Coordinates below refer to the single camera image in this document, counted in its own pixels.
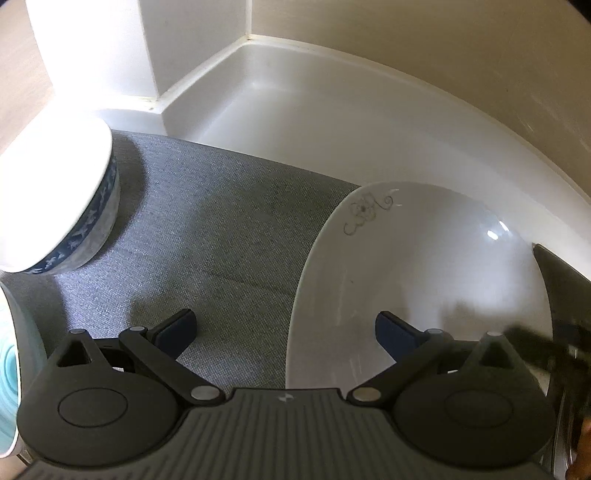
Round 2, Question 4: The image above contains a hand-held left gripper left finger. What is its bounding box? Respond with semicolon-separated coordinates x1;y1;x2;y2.
44;308;222;404

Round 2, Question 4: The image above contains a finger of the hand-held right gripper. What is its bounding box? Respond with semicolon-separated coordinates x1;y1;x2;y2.
505;325;591;372

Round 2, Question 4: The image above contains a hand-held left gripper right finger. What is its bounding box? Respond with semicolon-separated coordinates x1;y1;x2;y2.
346;310;536;407

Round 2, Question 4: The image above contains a white floral square plate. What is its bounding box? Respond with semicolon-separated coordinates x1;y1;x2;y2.
285;181;561;393

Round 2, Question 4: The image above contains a teal swirl bowl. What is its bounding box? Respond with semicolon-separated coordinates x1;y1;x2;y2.
0;284;47;455

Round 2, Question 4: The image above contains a white bowl with blue pattern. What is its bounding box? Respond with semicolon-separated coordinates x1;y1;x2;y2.
0;112;122;276

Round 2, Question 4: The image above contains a black glass gas stove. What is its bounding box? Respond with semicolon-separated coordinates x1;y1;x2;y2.
533;242;591;337

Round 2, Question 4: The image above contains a grey fabric mat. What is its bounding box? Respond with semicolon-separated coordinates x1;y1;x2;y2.
44;130;363;389

